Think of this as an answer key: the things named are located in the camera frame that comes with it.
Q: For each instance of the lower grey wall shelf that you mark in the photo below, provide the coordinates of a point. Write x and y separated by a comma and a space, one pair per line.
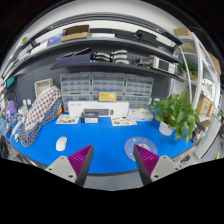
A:
115, 67

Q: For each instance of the small black box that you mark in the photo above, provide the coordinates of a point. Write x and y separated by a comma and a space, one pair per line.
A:
89, 117

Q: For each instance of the grey drawer cabinet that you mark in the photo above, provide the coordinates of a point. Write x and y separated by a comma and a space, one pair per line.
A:
75, 87
138, 90
108, 82

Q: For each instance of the left picture card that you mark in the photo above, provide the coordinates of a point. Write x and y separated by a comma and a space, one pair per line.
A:
67, 119

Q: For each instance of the picture card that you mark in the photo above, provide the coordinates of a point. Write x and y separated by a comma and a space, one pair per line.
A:
67, 119
119, 121

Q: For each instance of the white keyboard box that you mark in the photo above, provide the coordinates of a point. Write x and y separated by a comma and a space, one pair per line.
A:
105, 109

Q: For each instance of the cardboard box top shelf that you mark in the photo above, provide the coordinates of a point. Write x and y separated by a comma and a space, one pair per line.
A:
75, 32

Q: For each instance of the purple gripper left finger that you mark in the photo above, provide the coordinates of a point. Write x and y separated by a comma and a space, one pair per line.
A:
75, 167

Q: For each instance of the dark blue flat box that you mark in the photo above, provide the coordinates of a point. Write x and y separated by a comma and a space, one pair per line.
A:
73, 59

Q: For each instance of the patterned folded cloth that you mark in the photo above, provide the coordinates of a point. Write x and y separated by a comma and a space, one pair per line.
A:
45, 109

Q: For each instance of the beige open box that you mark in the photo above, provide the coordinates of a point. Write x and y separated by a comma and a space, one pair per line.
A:
42, 85

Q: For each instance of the yellow blue card sign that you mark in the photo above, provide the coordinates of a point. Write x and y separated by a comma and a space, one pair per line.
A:
104, 96

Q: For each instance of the left grey drawer cabinet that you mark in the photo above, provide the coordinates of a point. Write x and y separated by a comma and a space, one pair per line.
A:
75, 87

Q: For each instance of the grey wall shelf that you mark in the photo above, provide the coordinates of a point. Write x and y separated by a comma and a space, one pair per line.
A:
115, 67
106, 44

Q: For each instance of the right grey drawer cabinet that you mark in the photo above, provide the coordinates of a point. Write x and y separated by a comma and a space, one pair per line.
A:
138, 90

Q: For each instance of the right picture card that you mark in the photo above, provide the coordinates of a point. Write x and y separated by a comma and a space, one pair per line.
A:
119, 121

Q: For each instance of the white device on shelf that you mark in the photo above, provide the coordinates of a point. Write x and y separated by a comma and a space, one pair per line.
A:
162, 65

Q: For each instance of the white computer mouse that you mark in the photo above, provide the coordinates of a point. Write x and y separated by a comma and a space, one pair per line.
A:
61, 144

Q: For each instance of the upper grey wall shelf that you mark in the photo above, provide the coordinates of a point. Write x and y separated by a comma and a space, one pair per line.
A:
106, 44

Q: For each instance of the middle grey drawer cabinet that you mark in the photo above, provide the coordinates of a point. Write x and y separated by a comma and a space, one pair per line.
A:
108, 82

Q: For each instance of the white metal rack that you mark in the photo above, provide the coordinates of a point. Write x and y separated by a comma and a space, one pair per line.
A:
201, 73

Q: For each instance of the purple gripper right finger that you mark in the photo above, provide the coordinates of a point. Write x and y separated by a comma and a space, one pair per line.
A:
152, 167

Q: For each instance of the blue table mat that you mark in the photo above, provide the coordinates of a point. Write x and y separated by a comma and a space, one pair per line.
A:
108, 142

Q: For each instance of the green potted plant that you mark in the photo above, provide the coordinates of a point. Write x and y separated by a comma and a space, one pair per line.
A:
177, 114

